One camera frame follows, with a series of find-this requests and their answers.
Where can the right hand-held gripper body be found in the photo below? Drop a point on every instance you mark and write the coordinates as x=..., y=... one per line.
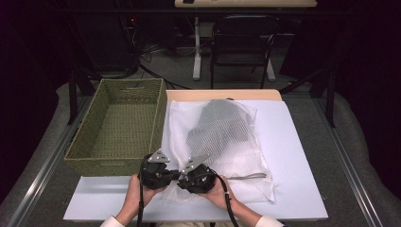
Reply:
x=198, y=181

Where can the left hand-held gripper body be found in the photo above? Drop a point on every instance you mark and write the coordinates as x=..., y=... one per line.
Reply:
x=154, y=176

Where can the white mesh laundry bag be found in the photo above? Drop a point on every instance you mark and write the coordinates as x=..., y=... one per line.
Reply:
x=246, y=170

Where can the green woven basket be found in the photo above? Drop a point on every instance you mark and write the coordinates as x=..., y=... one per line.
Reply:
x=126, y=126

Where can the black garment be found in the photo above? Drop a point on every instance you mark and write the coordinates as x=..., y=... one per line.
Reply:
x=220, y=126

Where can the person's right hand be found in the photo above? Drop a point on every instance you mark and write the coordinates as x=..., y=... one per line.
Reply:
x=217, y=197

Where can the person's left hand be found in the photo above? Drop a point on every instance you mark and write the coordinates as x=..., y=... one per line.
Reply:
x=130, y=201

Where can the white table mat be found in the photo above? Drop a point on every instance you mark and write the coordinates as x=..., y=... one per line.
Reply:
x=283, y=132

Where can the black stand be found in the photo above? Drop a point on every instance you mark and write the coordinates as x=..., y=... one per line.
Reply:
x=330, y=104
x=73, y=101

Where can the dark equipment cabinet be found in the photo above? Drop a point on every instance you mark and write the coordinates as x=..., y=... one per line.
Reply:
x=107, y=38

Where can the black folding chair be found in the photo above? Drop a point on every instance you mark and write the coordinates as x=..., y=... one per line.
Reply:
x=242, y=41

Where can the white desk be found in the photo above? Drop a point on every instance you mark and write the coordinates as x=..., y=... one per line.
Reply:
x=246, y=3

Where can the metal rail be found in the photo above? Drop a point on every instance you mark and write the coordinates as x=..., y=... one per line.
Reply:
x=41, y=176
x=350, y=170

